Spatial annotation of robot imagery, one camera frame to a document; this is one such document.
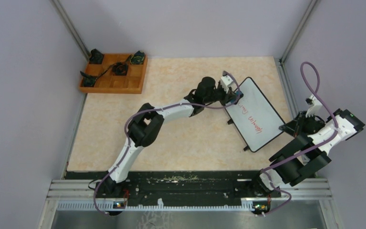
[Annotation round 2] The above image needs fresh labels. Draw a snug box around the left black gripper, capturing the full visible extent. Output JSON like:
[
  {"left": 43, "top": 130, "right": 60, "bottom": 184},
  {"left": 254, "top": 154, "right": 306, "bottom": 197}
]
[{"left": 204, "top": 83, "right": 238, "bottom": 107}]

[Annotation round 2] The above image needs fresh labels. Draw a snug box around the small black-framed whiteboard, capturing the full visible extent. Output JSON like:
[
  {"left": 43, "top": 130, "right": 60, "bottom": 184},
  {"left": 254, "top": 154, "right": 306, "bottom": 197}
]
[{"left": 225, "top": 77, "right": 285, "bottom": 153}]

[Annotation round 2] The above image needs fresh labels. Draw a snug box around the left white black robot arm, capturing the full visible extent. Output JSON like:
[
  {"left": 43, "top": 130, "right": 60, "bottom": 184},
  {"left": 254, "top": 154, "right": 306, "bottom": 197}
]
[{"left": 97, "top": 72, "right": 241, "bottom": 198}]

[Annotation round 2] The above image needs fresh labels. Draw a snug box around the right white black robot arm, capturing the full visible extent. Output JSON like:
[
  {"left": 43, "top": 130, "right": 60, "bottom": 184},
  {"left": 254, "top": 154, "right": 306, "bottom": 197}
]
[{"left": 249, "top": 109, "right": 365, "bottom": 197}]

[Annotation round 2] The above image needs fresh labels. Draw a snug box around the dark object tray top-right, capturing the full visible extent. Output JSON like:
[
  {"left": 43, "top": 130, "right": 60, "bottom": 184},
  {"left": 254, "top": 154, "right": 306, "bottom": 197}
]
[{"left": 130, "top": 51, "right": 146, "bottom": 65}]

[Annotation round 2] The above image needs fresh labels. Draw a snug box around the dark object tray centre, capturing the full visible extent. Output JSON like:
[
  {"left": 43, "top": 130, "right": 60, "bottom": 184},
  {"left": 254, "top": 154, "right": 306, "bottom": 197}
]
[{"left": 111, "top": 62, "right": 129, "bottom": 76}]

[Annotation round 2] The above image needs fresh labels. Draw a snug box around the orange wooden compartment tray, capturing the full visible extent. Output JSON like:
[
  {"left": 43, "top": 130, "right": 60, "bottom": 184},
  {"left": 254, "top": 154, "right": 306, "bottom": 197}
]
[{"left": 79, "top": 53, "right": 148, "bottom": 94}]

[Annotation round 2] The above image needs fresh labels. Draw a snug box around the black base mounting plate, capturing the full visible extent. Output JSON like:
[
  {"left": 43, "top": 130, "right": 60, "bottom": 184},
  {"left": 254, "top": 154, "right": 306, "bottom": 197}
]
[{"left": 63, "top": 170, "right": 282, "bottom": 199}]

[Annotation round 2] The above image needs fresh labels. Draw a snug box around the dark object tray top-left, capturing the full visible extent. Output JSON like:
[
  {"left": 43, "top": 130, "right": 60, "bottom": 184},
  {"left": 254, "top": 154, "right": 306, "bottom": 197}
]
[{"left": 89, "top": 49, "right": 104, "bottom": 64}]

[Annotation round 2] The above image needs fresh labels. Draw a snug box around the dark object tray bottom-left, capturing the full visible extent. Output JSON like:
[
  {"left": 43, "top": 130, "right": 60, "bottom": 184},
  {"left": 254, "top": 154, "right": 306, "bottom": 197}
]
[{"left": 80, "top": 71, "right": 98, "bottom": 87}]

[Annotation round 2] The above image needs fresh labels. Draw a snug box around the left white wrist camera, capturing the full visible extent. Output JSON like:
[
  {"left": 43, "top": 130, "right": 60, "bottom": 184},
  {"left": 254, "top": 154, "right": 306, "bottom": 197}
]
[{"left": 219, "top": 71, "right": 234, "bottom": 93}]

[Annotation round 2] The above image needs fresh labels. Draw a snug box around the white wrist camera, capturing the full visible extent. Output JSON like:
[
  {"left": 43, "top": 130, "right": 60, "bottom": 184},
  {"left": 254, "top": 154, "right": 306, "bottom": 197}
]
[
  {"left": 219, "top": 71, "right": 234, "bottom": 93},
  {"left": 305, "top": 94, "right": 323, "bottom": 117}
]

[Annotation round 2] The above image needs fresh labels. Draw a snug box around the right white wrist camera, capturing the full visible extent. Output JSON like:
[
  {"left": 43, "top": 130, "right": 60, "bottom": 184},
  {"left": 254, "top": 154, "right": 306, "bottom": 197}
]
[{"left": 305, "top": 94, "right": 323, "bottom": 117}]

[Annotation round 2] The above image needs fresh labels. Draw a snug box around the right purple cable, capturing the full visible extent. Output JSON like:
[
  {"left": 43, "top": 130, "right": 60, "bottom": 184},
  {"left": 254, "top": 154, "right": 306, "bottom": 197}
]
[{"left": 258, "top": 62, "right": 339, "bottom": 217}]

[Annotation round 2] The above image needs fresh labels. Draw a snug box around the purple cable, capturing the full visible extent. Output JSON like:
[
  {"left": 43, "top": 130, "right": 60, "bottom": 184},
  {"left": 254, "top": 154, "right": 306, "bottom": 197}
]
[
  {"left": 258, "top": 62, "right": 339, "bottom": 217},
  {"left": 93, "top": 71, "right": 243, "bottom": 216}
]

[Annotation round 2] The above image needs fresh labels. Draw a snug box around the aluminium frame rail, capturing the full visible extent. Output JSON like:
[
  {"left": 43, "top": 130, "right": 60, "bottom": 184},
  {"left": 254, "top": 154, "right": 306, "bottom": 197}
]
[{"left": 46, "top": 178, "right": 333, "bottom": 214}]

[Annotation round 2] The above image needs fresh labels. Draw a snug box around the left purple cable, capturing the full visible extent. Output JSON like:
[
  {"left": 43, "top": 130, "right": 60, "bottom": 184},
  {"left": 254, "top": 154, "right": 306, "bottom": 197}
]
[{"left": 93, "top": 71, "right": 243, "bottom": 216}]

